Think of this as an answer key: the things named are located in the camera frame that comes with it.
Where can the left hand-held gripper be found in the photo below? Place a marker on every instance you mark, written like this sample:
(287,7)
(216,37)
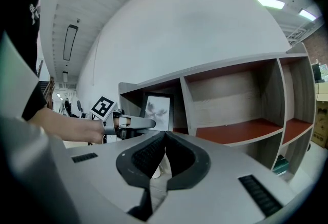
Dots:
(103,109)

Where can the black picture frame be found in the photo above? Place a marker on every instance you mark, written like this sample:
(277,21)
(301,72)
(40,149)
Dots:
(157,110)

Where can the small ceiling light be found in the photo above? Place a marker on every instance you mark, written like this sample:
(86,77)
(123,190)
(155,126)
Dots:
(65,77)

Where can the grey wooden desk with hutch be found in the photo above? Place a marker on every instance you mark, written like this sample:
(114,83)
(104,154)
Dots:
(301,94)

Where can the person's left forearm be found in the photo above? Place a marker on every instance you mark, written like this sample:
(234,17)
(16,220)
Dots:
(71,125)

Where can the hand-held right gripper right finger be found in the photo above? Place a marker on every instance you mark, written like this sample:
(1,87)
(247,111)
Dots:
(217,187)

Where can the bright ceiling light panel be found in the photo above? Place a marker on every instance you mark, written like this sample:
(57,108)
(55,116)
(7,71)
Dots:
(307,15)
(270,2)

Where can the green book stack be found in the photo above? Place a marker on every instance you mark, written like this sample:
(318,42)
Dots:
(280,165)

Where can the person's left hand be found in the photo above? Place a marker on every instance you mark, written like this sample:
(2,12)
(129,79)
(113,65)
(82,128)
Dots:
(123,121)

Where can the long black-framed ceiling light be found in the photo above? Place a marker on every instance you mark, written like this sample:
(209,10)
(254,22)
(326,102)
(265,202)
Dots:
(70,42)

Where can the person's black shirt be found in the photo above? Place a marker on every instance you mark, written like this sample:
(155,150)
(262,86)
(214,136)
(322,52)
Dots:
(18,12)

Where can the small cardboard box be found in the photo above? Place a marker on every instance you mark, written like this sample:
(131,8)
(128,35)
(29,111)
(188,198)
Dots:
(321,125)

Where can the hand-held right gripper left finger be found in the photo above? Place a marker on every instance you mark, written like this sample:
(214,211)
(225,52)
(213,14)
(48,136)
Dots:
(102,171)

